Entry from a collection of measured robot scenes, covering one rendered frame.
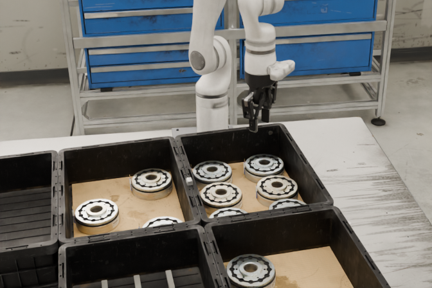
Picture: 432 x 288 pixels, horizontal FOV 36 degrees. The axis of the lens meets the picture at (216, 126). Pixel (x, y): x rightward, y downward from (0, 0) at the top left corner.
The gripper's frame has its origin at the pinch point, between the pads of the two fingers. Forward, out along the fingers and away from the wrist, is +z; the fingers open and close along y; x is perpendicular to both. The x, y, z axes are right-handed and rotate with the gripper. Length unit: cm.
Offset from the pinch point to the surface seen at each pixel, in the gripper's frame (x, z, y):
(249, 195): 1.7, 17.1, 8.0
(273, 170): 3.2, 14.2, -1.8
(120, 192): -27.0, 17.1, 23.9
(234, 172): -7.1, 17.1, 0.5
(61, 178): -32, 7, 38
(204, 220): 5.9, 7.1, 33.7
